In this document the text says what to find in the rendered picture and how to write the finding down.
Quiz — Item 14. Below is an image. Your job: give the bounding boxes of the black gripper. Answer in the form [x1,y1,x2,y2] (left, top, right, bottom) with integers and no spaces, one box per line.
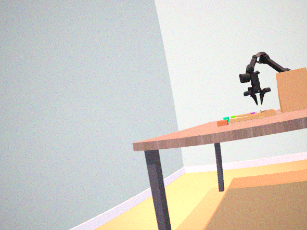
[244,81,271,105]

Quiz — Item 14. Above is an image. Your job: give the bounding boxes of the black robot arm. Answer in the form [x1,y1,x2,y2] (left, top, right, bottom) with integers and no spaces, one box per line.
[239,52,291,83]

